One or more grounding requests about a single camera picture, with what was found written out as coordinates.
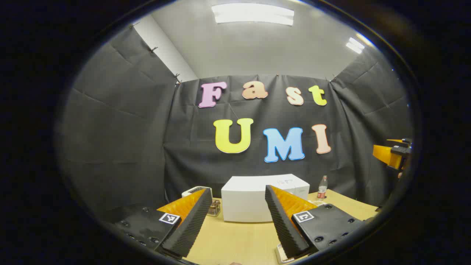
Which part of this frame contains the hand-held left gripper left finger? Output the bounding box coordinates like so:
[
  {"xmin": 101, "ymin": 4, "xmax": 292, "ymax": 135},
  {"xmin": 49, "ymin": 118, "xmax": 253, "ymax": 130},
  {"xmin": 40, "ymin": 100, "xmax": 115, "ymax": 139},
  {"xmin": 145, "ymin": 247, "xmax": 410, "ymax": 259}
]
[{"xmin": 110, "ymin": 188, "xmax": 213, "ymax": 259}]

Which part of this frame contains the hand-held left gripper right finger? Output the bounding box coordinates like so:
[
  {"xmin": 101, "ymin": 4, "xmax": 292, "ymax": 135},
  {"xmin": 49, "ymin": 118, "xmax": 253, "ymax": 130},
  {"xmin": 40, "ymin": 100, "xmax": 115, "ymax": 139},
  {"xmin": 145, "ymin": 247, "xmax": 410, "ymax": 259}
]
[{"xmin": 265, "ymin": 185, "xmax": 368, "ymax": 260}]

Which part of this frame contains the white microwave oven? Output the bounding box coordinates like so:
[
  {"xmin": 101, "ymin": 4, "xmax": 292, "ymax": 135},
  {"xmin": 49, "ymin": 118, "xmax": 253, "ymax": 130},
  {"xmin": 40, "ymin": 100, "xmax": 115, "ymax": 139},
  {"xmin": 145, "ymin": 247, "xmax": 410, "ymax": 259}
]
[{"xmin": 221, "ymin": 174, "xmax": 311, "ymax": 223}]

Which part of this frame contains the white ribbed tray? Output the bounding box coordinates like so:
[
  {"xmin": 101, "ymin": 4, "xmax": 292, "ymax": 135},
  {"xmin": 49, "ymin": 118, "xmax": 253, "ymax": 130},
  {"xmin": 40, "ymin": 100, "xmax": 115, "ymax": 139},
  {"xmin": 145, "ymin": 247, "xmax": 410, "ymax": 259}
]
[{"xmin": 275, "ymin": 244, "xmax": 295, "ymax": 264}]

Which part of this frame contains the white toaster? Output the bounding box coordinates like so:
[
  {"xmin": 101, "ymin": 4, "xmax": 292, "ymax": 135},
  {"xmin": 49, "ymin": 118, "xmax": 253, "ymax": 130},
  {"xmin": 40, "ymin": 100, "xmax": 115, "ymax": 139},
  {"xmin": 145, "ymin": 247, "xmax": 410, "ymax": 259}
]
[{"xmin": 181, "ymin": 186, "xmax": 213, "ymax": 199}]

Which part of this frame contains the clear bottle with red label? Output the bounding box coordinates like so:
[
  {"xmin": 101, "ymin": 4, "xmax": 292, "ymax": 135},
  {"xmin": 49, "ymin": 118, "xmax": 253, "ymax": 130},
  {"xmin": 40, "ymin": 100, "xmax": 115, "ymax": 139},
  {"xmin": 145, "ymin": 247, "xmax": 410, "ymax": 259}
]
[{"xmin": 317, "ymin": 175, "xmax": 328, "ymax": 200}]

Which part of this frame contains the black backdrop cloth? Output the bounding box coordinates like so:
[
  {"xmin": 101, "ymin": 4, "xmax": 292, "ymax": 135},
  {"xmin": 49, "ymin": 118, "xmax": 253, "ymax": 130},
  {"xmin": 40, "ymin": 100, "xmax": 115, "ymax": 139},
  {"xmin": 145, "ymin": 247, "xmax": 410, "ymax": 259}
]
[{"xmin": 59, "ymin": 26, "xmax": 414, "ymax": 221}]

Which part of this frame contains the large ceiling light panel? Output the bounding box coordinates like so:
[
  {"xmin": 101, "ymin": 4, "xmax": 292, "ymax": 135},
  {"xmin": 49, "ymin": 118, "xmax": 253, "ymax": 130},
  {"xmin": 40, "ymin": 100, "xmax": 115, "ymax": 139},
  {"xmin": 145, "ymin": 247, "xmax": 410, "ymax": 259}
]
[{"xmin": 212, "ymin": 3, "xmax": 295, "ymax": 26}]

